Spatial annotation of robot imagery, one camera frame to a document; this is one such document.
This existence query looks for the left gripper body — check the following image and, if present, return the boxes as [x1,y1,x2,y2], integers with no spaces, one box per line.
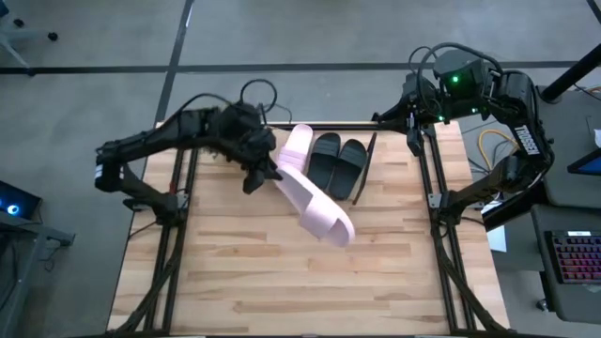
[232,126,277,177]

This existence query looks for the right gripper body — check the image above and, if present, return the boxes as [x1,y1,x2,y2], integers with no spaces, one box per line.
[398,74,442,128]

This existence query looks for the pink rubber slide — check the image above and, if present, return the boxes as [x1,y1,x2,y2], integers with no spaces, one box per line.
[275,123,315,174]
[273,163,357,249]

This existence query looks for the black rubber slide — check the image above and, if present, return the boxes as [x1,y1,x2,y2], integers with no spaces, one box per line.
[327,138,369,202]
[306,131,343,192]

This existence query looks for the black slanted beam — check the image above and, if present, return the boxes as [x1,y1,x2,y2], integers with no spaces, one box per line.
[482,187,549,232]

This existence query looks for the white paper sheet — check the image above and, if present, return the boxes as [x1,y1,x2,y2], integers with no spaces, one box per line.
[485,224,509,254]

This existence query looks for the black slanted pole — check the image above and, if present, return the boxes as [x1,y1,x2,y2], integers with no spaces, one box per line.
[538,42,601,103]

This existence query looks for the large grey desk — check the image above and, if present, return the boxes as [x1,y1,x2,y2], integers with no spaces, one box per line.
[534,84,601,210]

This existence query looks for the tablet with blue screen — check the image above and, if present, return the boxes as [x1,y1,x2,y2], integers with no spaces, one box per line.
[566,148,601,177]

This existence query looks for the backlit black keyboard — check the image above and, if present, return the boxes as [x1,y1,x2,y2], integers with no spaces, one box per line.
[544,229,601,285]

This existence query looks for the dark grey side cart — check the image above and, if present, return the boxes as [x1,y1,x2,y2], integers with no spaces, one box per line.
[0,210,76,338]

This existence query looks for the black computer with blue light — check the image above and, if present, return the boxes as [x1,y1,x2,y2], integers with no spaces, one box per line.
[0,180,41,221]

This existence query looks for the grey keyboard desk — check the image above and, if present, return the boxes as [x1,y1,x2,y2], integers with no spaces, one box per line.
[530,204,601,326]

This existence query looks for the grey office chair base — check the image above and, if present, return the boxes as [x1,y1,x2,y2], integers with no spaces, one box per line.
[0,0,60,76]

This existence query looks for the black aluminium rig frame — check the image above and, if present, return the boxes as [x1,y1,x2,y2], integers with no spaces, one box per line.
[105,122,513,338]

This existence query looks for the wooden shelf with black frame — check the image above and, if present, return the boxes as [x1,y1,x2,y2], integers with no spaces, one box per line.
[274,122,379,207]

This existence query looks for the yellow cable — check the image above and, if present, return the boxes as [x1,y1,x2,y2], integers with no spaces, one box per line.
[477,129,520,173]

